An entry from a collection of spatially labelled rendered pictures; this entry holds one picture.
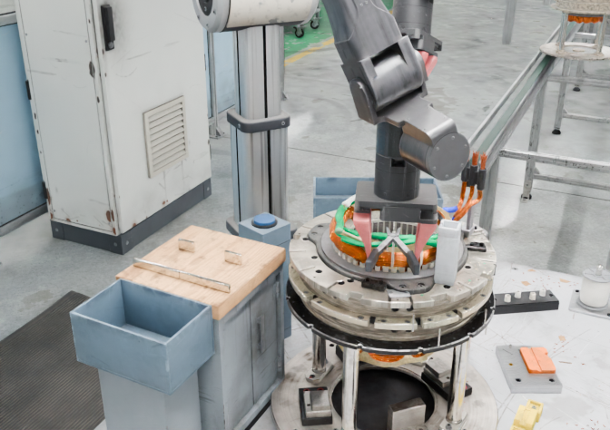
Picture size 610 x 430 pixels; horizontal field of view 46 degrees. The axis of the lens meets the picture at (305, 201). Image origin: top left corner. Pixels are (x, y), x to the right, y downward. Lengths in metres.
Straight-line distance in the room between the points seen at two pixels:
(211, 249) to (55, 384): 1.60
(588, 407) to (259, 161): 0.77
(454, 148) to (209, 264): 0.49
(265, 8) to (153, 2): 2.06
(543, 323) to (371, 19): 0.93
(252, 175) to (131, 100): 1.89
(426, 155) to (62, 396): 2.03
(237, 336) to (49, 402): 1.57
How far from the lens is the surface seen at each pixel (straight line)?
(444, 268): 1.03
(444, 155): 0.81
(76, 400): 2.63
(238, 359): 1.16
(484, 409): 1.30
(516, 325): 1.57
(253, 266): 1.14
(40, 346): 2.92
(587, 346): 1.55
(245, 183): 1.51
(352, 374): 1.11
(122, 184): 3.36
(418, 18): 1.04
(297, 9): 1.42
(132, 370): 1.05
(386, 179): 0.89
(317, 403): 1.22
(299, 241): 1.14
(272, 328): 1.25
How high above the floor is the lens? 1.63
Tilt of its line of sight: 24 degrees down
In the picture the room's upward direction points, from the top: straight up
